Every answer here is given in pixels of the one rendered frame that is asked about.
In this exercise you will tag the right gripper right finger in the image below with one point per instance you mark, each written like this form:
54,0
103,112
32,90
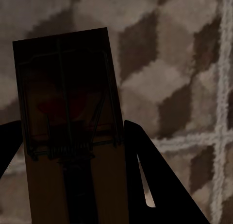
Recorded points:
173,203

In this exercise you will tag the mousetrap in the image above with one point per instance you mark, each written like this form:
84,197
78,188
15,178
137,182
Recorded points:
72,128

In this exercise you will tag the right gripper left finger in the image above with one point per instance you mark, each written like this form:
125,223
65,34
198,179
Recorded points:
10,140

